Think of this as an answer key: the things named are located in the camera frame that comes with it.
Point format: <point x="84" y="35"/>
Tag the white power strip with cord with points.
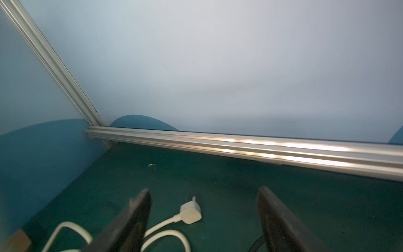
<point x="189" y="213"/>

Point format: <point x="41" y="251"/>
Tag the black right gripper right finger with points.
<point x="282" y="230"/>

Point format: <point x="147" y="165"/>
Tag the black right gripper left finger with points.
<point x="126" y="232"/>

